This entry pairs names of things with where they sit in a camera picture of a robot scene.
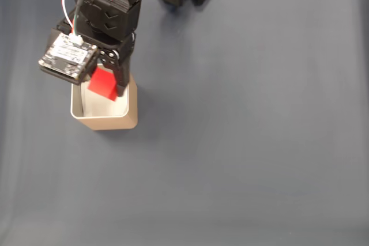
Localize blue desk mat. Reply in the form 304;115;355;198
0;0;369;246

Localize beige metal box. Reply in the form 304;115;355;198
70;63;138;131

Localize red cube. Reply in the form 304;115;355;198
87;67;119;103

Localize white tissue paper padding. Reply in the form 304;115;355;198
80;83;129;118

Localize camera board with black mount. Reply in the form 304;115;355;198
38;33;98;85

